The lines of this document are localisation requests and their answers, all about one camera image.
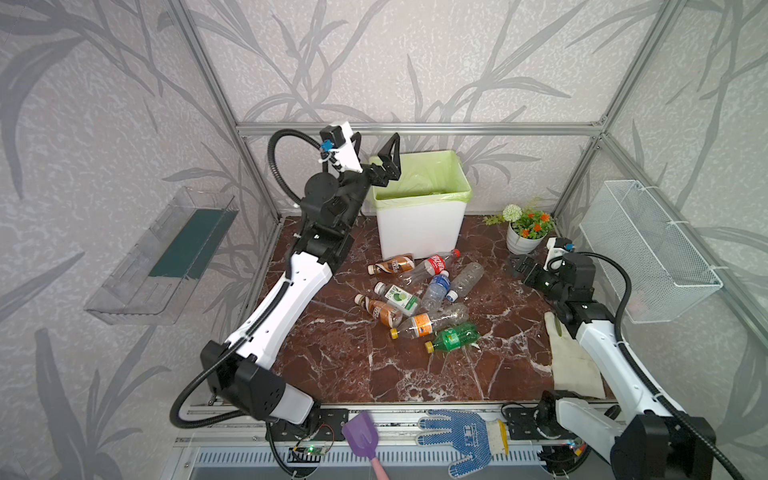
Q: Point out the green Sprite bottle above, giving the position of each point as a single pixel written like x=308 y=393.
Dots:
x=453 y=338

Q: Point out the blue dotted work glove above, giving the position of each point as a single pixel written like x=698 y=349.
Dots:
x=475 y=439

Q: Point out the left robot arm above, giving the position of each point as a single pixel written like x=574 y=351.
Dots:
x=239 y=370

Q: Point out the clear unlabelled plastic bottle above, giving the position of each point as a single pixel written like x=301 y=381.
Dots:
x=466 y=280

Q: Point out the white pot flower plant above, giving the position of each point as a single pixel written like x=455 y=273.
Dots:
x=526 y=227

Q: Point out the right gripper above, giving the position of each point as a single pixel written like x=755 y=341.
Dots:
x=531 y=271

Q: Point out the white wire mesh basket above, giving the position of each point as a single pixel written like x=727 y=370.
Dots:
x=669 y=275

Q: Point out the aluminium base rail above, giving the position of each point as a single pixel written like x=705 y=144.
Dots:
x=396 y=423

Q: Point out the cream rubber glove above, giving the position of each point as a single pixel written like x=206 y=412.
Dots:
x=572 y=368

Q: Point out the clear acrylic wall shelf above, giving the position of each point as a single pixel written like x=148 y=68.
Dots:
x=158 y=276

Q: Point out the purple plastic scoop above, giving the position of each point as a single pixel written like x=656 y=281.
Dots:
x=362 y=437

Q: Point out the red label cola bottle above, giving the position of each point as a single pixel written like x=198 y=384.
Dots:
x=431 y=266

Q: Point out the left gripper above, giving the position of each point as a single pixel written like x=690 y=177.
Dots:
x=372 y=171

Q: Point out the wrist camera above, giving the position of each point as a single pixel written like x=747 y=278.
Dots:
x=557 y=247
x=336 y=149

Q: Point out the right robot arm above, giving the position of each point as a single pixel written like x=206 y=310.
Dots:
x=658 y=439

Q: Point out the lime label tea bottle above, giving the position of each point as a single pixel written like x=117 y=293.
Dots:
x=398 y=298

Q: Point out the brown gold coffee bottle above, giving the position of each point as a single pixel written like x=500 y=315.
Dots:
x=395 y=265

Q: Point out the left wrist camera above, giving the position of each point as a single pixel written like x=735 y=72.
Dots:
x=336 y=149

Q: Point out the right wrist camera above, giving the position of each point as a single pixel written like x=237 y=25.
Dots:
x=557 y=247

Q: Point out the green circuit board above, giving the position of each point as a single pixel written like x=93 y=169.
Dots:
x=309 y=453

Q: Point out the blue label Pocari bottle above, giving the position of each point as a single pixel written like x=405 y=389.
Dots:
x=435 y=292

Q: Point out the green bin liner bag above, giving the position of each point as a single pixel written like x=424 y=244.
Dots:
x=427 y=178

